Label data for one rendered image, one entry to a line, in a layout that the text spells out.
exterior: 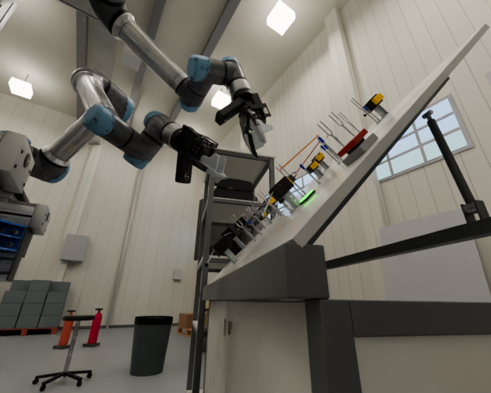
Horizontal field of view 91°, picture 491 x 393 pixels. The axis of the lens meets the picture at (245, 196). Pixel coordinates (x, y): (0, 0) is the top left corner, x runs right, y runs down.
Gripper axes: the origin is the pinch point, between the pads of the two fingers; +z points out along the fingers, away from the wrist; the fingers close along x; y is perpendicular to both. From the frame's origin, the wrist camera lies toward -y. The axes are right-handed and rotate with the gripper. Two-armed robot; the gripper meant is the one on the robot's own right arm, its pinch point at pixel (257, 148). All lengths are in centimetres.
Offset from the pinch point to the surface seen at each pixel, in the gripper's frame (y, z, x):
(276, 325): -18.7, 42.8, -17.0
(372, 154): 2.4, 22.6, -31.6
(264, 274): -19.8, 34.5, -23.6
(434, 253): 238, 83, 155
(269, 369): -21, 49, -13
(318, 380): -20, 47, -30
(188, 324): -33, 98, 642
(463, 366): -2, 53, -31
